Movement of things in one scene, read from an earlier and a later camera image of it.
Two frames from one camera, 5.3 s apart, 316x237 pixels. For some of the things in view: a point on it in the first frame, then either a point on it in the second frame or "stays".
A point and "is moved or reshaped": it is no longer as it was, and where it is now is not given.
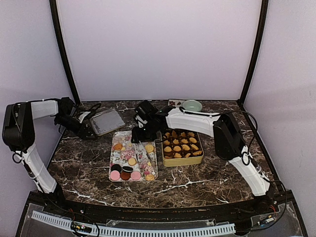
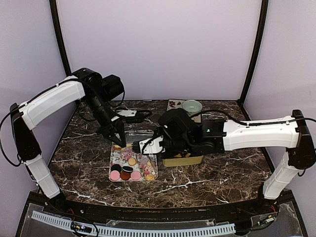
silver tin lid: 107,122 is moved or reshaped
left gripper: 83,135 → 110,129
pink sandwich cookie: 115,175 stays
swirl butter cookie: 149,177 stays
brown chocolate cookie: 125,176 stays
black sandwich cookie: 116,167 stays
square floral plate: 176,102 stays
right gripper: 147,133 → 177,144
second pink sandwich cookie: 136,175 stays
